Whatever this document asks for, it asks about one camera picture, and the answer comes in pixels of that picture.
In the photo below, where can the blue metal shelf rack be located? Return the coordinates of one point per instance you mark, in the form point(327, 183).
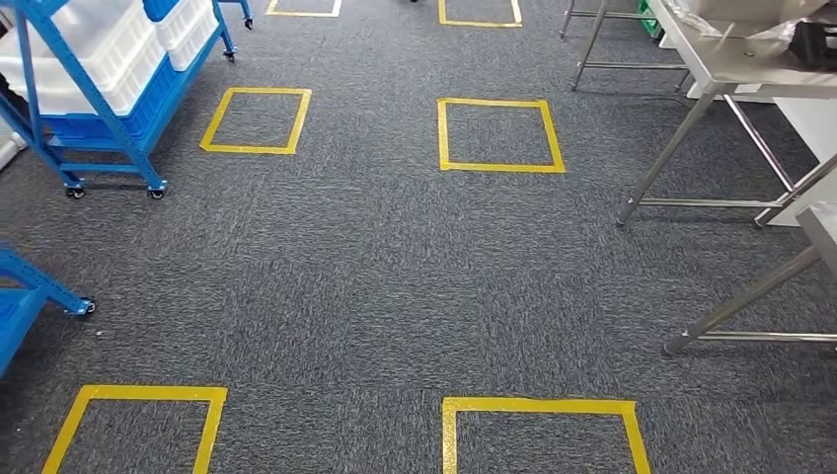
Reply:
point(13, 327)
point(131, 141)
point(244, 13)

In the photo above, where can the stainless steel workbench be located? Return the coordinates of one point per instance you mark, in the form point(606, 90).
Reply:
point(752, 293)

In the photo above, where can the blue plastic crate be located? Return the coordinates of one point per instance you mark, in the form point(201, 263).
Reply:
point(157, 8)
point(157, 98)

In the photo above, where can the green plastic crate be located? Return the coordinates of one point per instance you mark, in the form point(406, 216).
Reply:
point(648, 19)

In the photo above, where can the large white plastic crate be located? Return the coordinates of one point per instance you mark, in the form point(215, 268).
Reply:
point(111, 33)

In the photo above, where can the clear plastic wrap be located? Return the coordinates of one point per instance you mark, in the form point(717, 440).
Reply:
point(752, 36)

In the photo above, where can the stainless steel table frame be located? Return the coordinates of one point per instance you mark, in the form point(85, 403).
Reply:
point(590, 44)

